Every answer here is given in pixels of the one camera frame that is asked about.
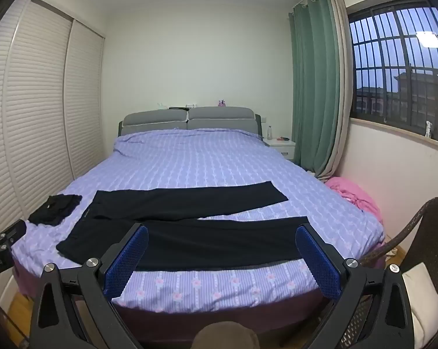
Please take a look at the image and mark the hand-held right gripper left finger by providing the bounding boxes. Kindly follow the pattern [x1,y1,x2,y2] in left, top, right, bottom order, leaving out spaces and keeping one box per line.
[29,222,149,349]

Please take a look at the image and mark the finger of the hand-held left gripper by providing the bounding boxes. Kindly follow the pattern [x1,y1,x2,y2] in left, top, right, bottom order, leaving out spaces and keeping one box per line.
[0,220,27,251]

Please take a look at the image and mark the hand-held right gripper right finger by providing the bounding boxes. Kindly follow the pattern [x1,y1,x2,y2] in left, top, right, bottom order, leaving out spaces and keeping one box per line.
[295,224,416,349]

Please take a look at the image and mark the black pants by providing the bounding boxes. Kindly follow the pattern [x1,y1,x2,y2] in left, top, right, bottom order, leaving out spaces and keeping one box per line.
[56,181,310,273]

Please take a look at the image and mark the folded black garment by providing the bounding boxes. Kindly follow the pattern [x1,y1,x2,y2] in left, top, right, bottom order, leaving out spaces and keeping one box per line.
[28,194,83,227]

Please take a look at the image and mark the pink cloth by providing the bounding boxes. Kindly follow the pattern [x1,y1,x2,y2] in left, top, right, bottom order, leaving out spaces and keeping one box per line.
[326,176,381,223]

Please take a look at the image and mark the white cushion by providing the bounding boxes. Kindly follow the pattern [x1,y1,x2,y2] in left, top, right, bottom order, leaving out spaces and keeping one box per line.
[401,262,438,342]

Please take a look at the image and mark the dark wicker chair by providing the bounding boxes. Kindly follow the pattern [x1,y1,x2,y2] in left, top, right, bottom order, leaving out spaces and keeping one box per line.
[350,195,438,349]

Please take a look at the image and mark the white nightstand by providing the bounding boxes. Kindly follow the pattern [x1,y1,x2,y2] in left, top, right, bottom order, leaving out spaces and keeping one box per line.
[264,137,297,161]

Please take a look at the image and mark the bed with purple sheet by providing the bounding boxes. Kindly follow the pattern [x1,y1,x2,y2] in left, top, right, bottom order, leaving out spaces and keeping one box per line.
[10,127,387,346]

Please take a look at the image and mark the white louvred wardrobe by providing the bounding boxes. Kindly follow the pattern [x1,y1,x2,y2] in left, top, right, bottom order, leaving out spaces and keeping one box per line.
[0,0,106,299]

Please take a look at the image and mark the grey padded headboard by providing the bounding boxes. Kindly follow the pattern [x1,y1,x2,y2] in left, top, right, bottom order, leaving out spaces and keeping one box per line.
[118,106,264,140]

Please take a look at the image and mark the green curtain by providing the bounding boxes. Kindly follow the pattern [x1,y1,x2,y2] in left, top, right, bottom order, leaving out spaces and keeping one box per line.
[289,0,341,173]

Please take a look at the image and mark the beige curtain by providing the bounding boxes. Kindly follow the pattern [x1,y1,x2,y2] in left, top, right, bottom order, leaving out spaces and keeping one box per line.
[315,0,352,184]

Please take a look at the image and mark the barred window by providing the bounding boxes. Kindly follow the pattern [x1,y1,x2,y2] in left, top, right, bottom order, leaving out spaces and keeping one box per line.
[344,0,438,142]

